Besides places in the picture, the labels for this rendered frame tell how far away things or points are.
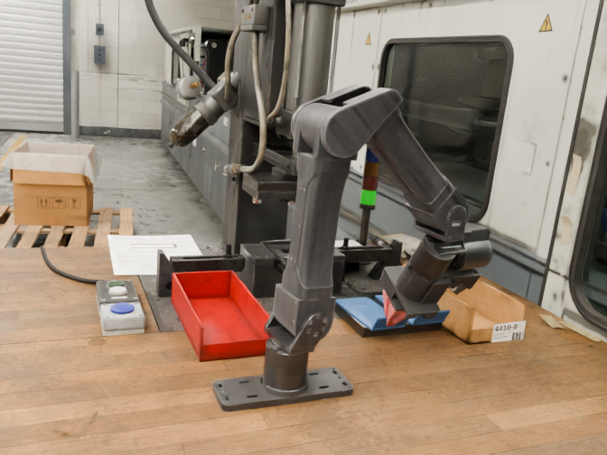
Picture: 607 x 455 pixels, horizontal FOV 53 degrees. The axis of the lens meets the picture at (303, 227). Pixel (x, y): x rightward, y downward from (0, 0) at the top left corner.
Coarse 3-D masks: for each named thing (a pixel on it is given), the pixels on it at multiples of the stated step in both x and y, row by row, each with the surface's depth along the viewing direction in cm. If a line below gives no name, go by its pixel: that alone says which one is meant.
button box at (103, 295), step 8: (48, 264) 128; (56, 272) 125; (64, 272) 124; (80, 280) 121; (88, 280) 121; (96, 280) 121; (104, 280) 121; (112, 280) 117; (128, 280) 117; (96, 288) 114; (104, 288) 112; (128, 288) 113; (96, 296) 115; (104, 296) 108; (112, 296) 109; (120, 296) 109; (128, 296) 109; (136, 296) 110
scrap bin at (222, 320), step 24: (192, 288) 117; (216, 288) 119; (240, 288) 113; (192, 312) 98; (216, 312) 112; (240, 312) 113; (264, 312) 101; (192, 336) 98; (216, 336) 102; (240, 336) 103; (264, 336) 101
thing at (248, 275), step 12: (240, 252) 128; (252, 264) 121; (264, 264) 121; (336, 264) 127; (240, 276) 129; (252, 276) 121; (264, 276) 121; (276, 276) 122; (336, 276) 128; (252, 288) 121; (264, 288) 122; (336, 288) 128
